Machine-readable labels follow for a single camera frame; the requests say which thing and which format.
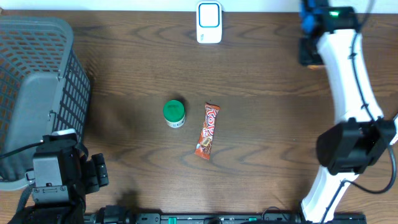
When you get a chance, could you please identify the green lid white jar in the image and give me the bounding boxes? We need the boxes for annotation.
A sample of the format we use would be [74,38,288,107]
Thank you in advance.
[163,100,186,128]

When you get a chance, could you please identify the orange candy bar wrapper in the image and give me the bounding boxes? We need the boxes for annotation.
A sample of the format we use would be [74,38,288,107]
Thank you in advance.
[195,103,220,160]

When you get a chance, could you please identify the small orange snack packet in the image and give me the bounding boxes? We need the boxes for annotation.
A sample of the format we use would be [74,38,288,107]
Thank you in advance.
[307,65,325,70]

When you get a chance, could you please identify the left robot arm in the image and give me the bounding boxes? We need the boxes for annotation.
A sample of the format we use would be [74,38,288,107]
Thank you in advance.
[10,133,136,224]

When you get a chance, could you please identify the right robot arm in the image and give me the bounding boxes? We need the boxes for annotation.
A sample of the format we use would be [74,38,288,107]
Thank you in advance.
[299,0,397,223]

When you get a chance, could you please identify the white barcode scanner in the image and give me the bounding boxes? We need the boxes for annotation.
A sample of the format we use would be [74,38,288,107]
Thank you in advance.
[196,1,223,44]

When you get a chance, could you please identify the grey plastic mesh basket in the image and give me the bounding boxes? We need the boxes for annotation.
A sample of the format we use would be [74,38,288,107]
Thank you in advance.
[1,16,91,191]

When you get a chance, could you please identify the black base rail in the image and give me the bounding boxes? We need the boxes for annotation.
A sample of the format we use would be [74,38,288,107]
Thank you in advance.
[82,212,368,224]

